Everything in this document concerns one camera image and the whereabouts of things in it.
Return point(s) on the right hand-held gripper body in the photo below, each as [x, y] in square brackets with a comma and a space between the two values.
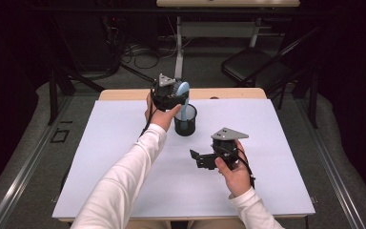
[225, 148]

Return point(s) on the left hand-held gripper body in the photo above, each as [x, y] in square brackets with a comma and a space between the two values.
[163, 95]

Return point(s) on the light blue hairbrush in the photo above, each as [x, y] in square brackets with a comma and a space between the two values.
[183, 89]

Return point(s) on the black mesh pen cup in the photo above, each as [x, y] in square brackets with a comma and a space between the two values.
[187, 130]

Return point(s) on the person's left hand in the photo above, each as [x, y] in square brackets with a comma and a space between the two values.
[160, 119]

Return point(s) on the person's right hand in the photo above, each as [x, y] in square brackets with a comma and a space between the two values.
[238, 178]

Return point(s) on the light wooden table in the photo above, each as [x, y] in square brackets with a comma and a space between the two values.
[219, 94]

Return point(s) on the person's right leg beige trousers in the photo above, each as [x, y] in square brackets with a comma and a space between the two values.
[216, 224]

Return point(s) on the person's leg beige trousers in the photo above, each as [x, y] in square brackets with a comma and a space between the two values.
[154, 225]
[216, 224]

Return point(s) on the white board sheet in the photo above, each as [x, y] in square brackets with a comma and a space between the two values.
[108, 127]

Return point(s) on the person's left leg beige trousers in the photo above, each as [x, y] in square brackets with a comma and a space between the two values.
[154, 225]

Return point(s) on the white-legged desk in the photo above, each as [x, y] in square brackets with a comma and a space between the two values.
[216, 30]

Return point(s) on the black folding chair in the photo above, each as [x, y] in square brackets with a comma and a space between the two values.
[251, 63]

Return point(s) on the black metal stand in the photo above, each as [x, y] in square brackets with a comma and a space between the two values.
[53, 95]
[313, 101]

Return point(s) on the aluminium floor rail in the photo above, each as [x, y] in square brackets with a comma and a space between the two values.
[330, 168]
[22, 171]

